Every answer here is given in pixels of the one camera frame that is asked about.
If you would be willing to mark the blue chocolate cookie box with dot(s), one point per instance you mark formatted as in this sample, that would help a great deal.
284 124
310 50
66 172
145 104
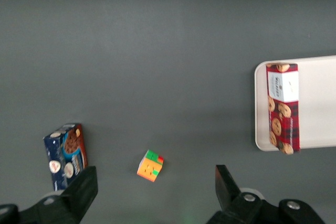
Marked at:
65 150

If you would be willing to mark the red tartan cookie box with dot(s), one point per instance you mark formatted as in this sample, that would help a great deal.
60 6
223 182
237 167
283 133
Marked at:
284 121

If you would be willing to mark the pale pink plastic tray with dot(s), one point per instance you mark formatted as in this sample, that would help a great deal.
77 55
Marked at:
316 103

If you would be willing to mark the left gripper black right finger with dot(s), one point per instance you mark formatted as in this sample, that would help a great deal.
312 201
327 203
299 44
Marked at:
236 205

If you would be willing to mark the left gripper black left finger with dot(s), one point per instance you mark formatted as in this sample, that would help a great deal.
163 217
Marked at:
76 197

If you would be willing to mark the orange green puzzle cube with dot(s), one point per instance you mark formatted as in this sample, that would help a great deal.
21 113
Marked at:
150 167

